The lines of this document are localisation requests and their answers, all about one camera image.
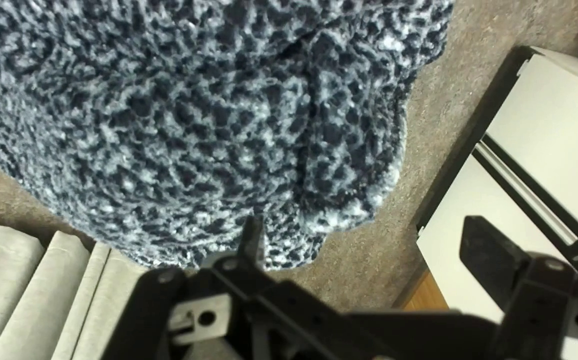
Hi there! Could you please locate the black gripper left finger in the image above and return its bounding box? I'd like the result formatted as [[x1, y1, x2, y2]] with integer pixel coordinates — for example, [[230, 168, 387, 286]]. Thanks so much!
[[210, 212, 305, 336]]

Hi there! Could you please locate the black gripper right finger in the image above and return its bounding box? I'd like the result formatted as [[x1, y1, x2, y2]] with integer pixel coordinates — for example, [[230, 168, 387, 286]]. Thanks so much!
[[459, 213, 578, 349]]

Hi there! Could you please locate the black white patterned fabric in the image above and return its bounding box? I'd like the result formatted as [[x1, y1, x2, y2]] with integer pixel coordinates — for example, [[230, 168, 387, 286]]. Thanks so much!
[[0, 0, 459, 271]]

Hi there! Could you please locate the low wooden cabinet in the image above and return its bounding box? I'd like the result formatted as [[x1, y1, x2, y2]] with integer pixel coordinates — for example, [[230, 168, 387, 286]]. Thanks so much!
[[396, 268, 453, 313]]

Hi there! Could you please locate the black mount bar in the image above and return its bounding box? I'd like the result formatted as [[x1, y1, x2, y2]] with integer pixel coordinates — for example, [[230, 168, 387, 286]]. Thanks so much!
[[471, 134, 578, 271]]

